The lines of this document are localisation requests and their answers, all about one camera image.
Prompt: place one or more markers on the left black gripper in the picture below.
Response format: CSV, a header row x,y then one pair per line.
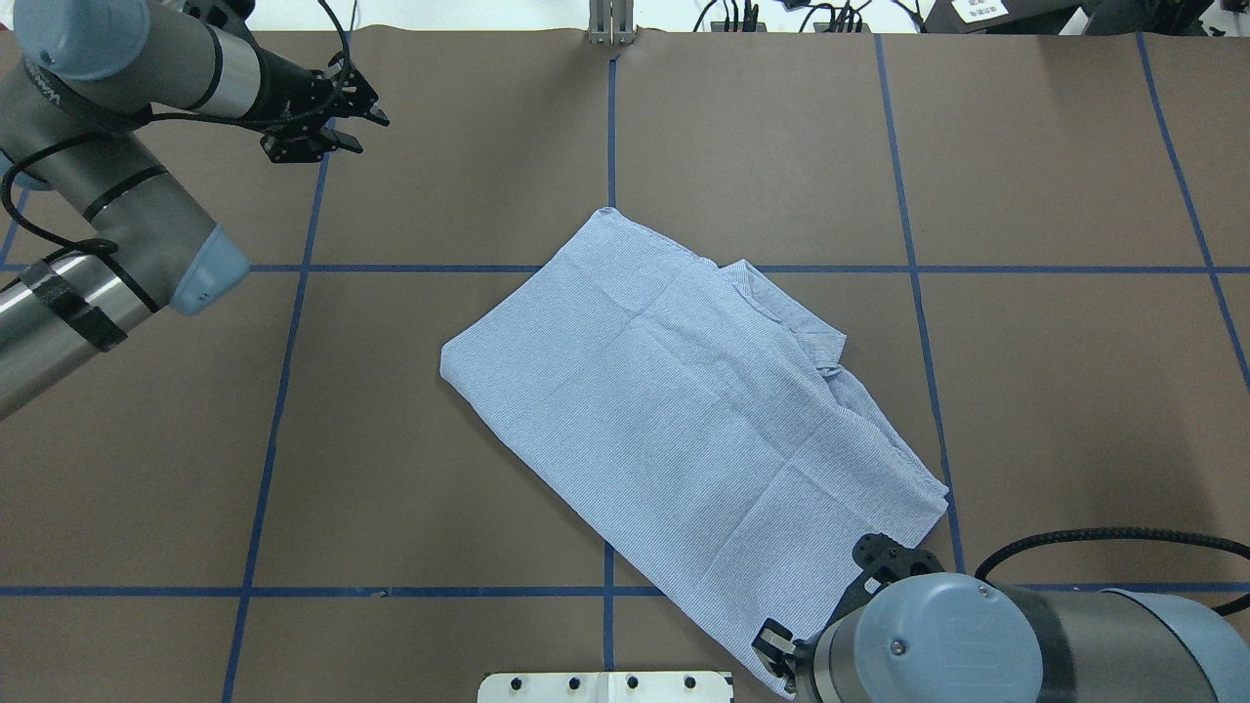
x,y
284,90

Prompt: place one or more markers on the aluminium frame post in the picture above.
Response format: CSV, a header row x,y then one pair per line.
x,y
611,22

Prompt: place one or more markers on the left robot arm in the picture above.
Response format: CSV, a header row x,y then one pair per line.
x,y
127,240

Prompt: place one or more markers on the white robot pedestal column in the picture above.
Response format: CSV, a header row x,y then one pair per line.
x,y
644,686

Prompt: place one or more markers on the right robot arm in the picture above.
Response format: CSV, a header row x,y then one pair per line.
x,y
951,637

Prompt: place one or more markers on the electronics board with wires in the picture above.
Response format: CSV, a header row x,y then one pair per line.
x,y
816,17

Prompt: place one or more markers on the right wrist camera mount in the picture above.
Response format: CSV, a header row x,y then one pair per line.
x,y
882,561

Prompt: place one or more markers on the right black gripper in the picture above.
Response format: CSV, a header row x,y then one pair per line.
x,y
778,647

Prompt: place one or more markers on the light blue striped shirt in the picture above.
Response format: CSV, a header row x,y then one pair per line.
x,y
700,419

